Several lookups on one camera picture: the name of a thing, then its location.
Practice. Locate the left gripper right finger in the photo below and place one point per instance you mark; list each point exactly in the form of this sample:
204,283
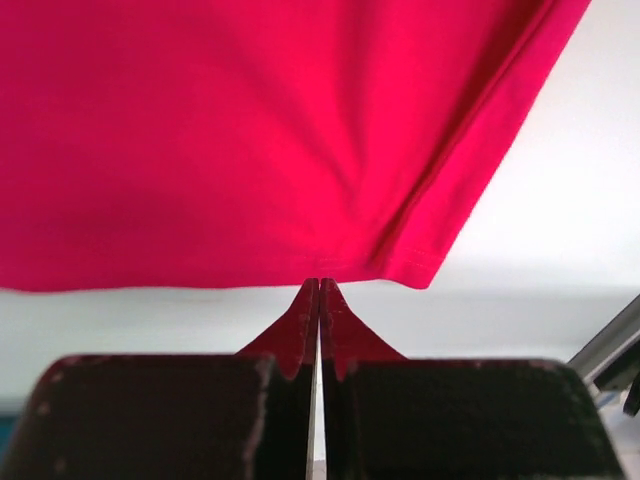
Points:
391,417

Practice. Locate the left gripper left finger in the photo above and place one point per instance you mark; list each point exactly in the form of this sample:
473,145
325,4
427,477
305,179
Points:
247,415

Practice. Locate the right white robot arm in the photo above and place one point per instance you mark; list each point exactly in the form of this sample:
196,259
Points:
609,363

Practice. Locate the red t shirt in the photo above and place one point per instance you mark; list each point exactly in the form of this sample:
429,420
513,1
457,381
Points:
222,144

